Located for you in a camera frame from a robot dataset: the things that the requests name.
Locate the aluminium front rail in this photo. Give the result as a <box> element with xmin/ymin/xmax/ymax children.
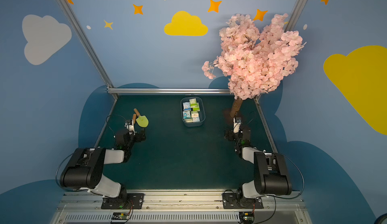
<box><xmin>51</xmin><ymin>189</ymin><xmax>312</xmax><ymax>224</ymax></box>

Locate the green tissue pack in box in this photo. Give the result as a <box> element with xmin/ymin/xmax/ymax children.
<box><xmin>191</xmin><ymin>103</ymin><xmax>200</xmax><ymax>112</ymax></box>

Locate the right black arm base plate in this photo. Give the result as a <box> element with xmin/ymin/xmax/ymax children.
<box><xmin>222</xmin><ymin>192</ymin><xmax>264</xmax><ymax>209</ymax></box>

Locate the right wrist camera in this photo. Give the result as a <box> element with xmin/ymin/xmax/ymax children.
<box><xmin>233</xmin><ymin>117</ymin><xmax>242</xmax><ymax>134</ymax></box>

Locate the green circuit board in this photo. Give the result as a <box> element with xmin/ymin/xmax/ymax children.
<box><xmin>238</xmin><ymin>212</ymin><xmax>255</xmax><ymax>224</ymax></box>
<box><xmin>111</xmin><ymin>212</ymin><xmax>130</xmax><ymax>222</ymax></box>

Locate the left green circuit board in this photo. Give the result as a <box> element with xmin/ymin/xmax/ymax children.
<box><xmin>111</xmin><ymin>212</ymin><xmax>130</xmax><ymax>222</ymax></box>

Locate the green trowel wooden handle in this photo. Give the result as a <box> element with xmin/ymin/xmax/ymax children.
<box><xmin>134</xmin><ymin>109</ymin><xmax>149</xmax><ymax>128</ymax></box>

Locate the right green circuit board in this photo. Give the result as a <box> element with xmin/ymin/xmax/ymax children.
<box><xmin>238</xmin><ymin>212</ymin><xmax>255</xmax><ymax>224</ymax></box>

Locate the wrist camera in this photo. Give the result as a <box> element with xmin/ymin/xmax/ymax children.
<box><xmin>125</xmin><ymin>119</ymin><xmax>136</xmax><ymax>134</ymax></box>
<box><xmin>233</xmin><ymin>117</ymin><xmax>242</xmax><ymax>134</ymax></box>

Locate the blue tissue pack in box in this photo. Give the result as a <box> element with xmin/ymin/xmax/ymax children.
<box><xmin>192</xmin><ymin>117</ymin><xmax>201</xmax><ymax>123</ymax></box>

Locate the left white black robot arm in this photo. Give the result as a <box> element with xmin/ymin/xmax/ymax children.
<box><xmin>55</xmin><ymin>128</ymin><xmax>146</xmax><ymax>199</ymax></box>

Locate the green white tissue pack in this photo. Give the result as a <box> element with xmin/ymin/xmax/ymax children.
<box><xmin>189</xmin><ymin>98</ymin><xmax>197</xmax><ymax>108</ymax></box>

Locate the aluminium back frame bar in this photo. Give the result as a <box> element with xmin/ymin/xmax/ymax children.
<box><xmin>107</xmin><ymin>88</ymin><xmax>230</xmax><ymax>95</ymax></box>

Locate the pink blossom artificial tree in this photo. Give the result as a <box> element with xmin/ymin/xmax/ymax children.
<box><xmin>202</xmin><ymin>14</ymin><xmax>304</xmax><ymax>118</ymax></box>

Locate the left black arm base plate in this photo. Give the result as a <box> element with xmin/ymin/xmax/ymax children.
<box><xmin>101</xmin><ymin>193</ymin><xmax>145</xmax><ymax>209</ymax></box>

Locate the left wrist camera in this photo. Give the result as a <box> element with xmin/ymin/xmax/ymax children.
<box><xmin>125</xmin><ymin>119</ymin><xmax>136</xmax><ymax>134</ymax></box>

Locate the blue plastic storage box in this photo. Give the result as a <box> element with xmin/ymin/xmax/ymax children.
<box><xmin>180</xmin><ymin>97</ymin><xmax>206</xmax><ymax>127</ymax></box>

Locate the blue cartoon tissue pack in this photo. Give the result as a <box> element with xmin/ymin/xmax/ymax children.
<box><xmin>182</xmin><ymin>102</ymin><xmax>191</xmax><ymax>111</ymax></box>
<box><xmin>182</xmin><ymin>111</ymin><xmax>191</xmax><ymax>119</ymax></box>

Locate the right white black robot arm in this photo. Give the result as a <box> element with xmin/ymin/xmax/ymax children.
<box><xmin>225</xmin><ymin>130</ymin><xmax>292</xmax><ymax>199</ymax></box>

